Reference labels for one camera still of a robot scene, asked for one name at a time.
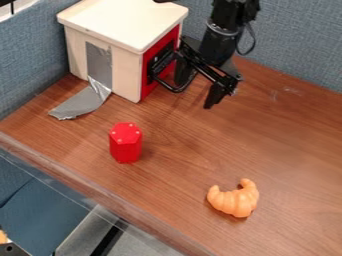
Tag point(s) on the red hexagonal block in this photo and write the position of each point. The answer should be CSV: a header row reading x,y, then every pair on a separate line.
x,y
126,143

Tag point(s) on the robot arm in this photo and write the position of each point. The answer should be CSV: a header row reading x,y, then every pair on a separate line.
x,y
224,30

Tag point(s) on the grey tape strip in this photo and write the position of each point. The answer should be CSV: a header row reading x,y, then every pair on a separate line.
x,y
98,66

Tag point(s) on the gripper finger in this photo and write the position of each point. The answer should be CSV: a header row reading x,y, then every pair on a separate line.
x,y
215,96
184,72

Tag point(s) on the drawer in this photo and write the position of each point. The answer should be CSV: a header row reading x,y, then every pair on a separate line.
x,y
153,55

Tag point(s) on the cabinet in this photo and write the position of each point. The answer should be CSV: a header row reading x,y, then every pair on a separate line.
x,y
119,23

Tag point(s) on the orange toy croissant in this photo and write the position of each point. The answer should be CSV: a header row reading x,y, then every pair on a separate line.
x,y
234,201

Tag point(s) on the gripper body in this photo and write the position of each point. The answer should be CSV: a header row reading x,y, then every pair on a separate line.
x,y
213,74

